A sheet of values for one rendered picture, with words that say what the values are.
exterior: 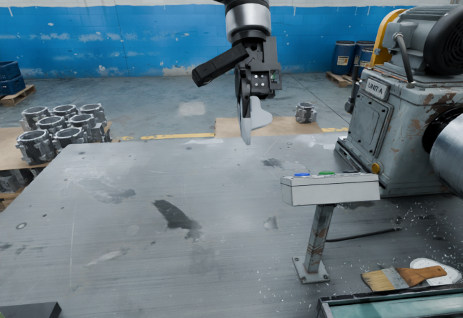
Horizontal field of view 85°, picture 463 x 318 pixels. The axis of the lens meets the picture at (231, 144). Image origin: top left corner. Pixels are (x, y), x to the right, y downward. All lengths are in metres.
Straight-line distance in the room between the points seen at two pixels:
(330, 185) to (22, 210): 0.90
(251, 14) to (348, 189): 0.37
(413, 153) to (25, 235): 1.14
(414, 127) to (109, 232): 0.91
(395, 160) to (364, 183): 0.39
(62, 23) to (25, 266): 5.71
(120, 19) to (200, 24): 1.53
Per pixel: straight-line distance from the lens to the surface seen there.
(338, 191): 0.51
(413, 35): 1.00
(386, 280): 0.75
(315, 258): 0.66
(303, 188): 0.49
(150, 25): 5.78
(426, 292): 0.61
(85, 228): 0.87
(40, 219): 0.97
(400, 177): 0.97
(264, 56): 0.52
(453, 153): 0.79
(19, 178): 2.48
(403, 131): 0.88
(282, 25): 5.90
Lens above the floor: 1.36
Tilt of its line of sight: 29 degrees down
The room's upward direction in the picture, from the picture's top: straight up
